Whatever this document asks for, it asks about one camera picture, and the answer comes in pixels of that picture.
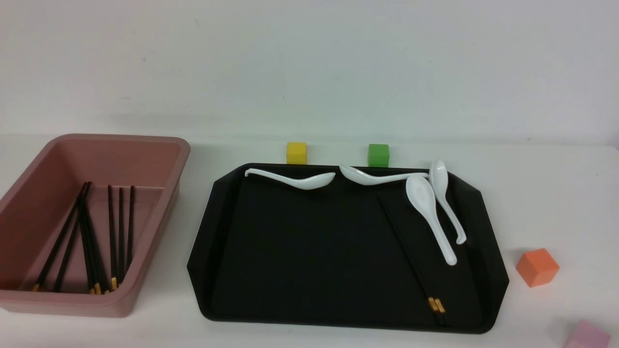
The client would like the black chopstick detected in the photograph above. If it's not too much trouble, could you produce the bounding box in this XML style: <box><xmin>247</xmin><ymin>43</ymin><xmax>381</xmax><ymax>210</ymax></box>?
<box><xmin>31</xmin><ymin>182</ymin><xmax>87</xmax><ymax>291</ymax></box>
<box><xmin>53</xmin><ymin>181</ymin><xmax>91</xmax><ymax>293</ymax></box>
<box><xmin>84</xmin><ymin>199</ymin><xmax>110</xmax><ymax>295</ymax></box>
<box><xmin>118</xmin><ymin>187</ymin><xmax>126</xmax><ymax>284</ymax></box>
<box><xmin>124</xmin><ymin>186</ymin><xmax>135</xmax><ymax>279</ymax></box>
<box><xmin>78</xmin><ymin>198</ymin><xmax>97</xmax><ymax>294</ymax></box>
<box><xmin>107</xmin><ymin>185</ymin><xmax>118</xmax><ymax>290</ymax></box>

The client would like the white spoon far left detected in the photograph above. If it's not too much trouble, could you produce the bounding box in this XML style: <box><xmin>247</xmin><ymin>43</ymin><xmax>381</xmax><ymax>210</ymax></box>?
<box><xmin>245</xmin><ymin>168</ymin><xmax>336</xmax><ymax>191</ymax></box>

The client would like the white spoon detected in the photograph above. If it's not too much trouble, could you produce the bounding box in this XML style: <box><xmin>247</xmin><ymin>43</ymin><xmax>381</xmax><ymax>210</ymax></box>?
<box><xmin>245</xmin><ymin>168</ymin><xmax>336</xmax><ymax>191</ymax></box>
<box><xmin>428</xmin><ymin>159</ymin><xmax>467</xmax><ymax>245</ymax></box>
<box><xmin>405</xmin><ymin>174</ymin><xmax>457</xmax><ymax>266</ymax></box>
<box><xmin>339</xmin><ymin>165</ymin><xmax>429</xmax><ymax>187</ymax></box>

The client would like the yellow cube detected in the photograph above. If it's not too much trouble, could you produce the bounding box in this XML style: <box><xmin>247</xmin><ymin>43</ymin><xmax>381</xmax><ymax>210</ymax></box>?
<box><xmin>286</xmin><ymin>142</ymin><xmax>308</xmax><ymax>165</ymax></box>

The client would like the white spoon centre top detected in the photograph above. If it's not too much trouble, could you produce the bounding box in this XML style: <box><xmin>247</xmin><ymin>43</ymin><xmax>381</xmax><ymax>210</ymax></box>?
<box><xmin>339</xmin><ymin>165</ymin><xmax>429</xmax><ymax>187</ymax></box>

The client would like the green cube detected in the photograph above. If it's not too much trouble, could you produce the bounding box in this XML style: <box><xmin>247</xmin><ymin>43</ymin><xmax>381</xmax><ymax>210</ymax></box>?
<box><xmin>367</xmin><ymin>144</ymin><xmax>390</xmax><ymax>168</ymax></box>

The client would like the black plastic tray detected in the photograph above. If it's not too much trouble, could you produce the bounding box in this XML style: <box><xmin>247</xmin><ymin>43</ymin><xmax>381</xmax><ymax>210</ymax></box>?
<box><xmin>187</xmin><ymin>163</ymin><xmax>509</xmax><ymax>334</ymax></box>

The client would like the white spoon front right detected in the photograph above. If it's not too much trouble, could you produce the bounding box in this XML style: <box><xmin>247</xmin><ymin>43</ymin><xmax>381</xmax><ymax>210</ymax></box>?
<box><xmin>405</xmin><ymin>174</ymin><xmax>457</xmax><ymax>266</ymax></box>

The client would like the white spoon far right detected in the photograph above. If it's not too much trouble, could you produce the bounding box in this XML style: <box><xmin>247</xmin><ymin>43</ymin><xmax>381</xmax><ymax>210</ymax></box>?
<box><xmin>428</xmin><ymin>159</ymin><xmax>467</xmax><ymax>245</ymax></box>

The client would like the pink plastic bin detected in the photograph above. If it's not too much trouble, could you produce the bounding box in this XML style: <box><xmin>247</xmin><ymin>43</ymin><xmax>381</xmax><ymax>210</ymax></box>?
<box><xmin>0</xmin><ymin>134</ymin><xmax>190</xmax><ymax>318</ymax></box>

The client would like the orange cube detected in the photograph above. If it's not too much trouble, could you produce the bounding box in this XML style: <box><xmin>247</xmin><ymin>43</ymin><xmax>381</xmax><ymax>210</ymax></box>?
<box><xmin>516</xmin><ymin>247</ymin><xmax>560</xmax><ymax>287</ymax></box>

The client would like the pink cube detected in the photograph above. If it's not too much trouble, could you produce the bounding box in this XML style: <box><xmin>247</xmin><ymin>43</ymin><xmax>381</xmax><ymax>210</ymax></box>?
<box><xmin>564</xmin><ymin>319</ymin><xmax>610</xmax><ymax>348</ymax></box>

